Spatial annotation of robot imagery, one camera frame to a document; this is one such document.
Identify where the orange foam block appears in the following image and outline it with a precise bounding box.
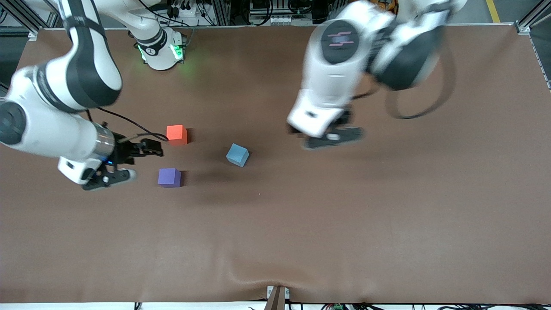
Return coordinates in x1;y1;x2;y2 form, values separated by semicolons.
166;124;188;146

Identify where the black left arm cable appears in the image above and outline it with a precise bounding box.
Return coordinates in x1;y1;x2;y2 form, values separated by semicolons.
384;47;458;121

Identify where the light blue foam block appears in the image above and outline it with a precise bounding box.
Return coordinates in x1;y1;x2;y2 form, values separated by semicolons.
226;143;250;168

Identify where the purple foam block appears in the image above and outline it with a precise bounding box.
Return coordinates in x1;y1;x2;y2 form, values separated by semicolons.
158;168;182;188

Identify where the white bracket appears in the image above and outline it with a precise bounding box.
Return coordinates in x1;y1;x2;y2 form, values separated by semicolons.
267;286;290;301

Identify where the white terminal block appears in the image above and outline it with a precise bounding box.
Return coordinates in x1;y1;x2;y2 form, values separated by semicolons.
267;15;303;25

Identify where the white power strip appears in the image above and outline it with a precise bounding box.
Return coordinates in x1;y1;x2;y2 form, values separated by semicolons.
166;3;211;19

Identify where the brown table mat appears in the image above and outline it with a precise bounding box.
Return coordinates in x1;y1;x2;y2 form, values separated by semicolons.
0;24;551;304

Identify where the brown strap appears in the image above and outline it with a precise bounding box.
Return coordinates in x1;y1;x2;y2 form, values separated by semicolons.
264;285;285;310

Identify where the aluminium frame post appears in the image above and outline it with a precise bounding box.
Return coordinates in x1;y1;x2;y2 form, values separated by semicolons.
0;0;65;40
514;0;551;36

